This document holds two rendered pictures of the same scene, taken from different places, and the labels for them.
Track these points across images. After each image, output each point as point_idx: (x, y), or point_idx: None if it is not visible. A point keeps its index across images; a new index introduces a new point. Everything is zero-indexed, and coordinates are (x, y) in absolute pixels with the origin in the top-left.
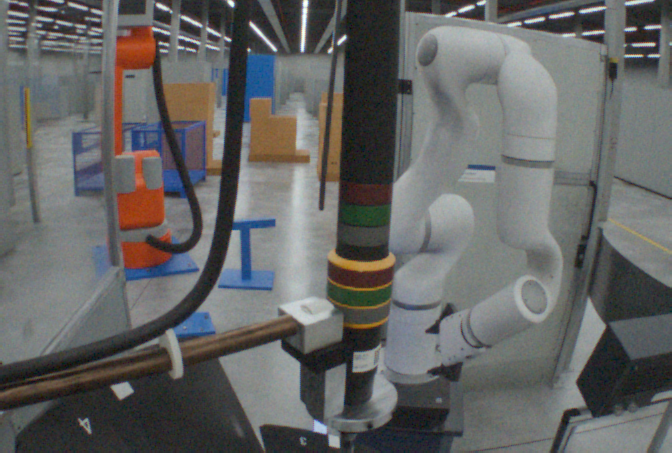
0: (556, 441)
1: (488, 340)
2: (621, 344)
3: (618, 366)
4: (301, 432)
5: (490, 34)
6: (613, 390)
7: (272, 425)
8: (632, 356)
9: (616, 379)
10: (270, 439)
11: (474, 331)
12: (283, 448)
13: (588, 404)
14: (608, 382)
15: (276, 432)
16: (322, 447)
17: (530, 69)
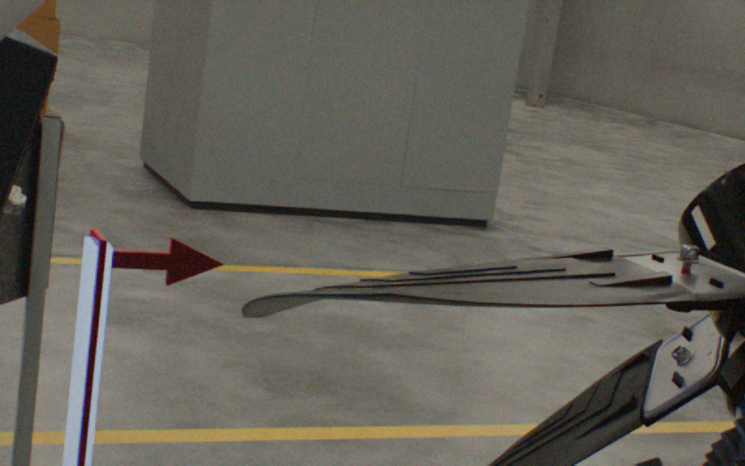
0: None
1: None
2: (13, 40)
3: (25, 88)
4: (319, 290)
5: None
6: (25, 147)
7: (349, 292)
8: (53, 52)
9: (31, 117)
10: (416, 296)
11: None
12: (427, 293)
13: None
14: (7, 137)
15: (373, 292)
16: (348, 288)
17: None
